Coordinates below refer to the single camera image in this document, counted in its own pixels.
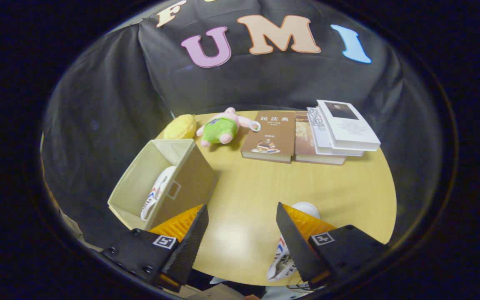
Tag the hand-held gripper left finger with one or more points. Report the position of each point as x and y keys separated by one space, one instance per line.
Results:
x=190 y=246

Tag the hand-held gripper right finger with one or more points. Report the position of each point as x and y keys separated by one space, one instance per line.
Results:
x=294 y=246

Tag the white sneaker shoe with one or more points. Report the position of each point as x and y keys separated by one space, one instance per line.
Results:
x=156 y=193
x=279 y=266

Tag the beige fabric storage box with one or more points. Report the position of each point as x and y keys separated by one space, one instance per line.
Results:
x=192 y=179

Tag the brown patterned book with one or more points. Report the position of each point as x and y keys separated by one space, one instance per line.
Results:
x=304 y=148

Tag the white book with patterned cover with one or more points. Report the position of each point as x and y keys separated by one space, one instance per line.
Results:
x=321 y=139

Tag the brown book with illustrated cover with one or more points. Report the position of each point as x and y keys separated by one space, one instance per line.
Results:
x=271 y=135

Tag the yellow plush toy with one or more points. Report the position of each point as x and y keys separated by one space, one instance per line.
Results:
x=180 y=127

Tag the pink and green plush toy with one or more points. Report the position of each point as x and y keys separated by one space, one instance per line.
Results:
x=219 y=130

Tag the white book with dark portrait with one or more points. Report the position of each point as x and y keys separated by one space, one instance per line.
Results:
x=350 y=125

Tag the black backdrop cloth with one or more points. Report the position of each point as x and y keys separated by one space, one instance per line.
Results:
x=265 y=83

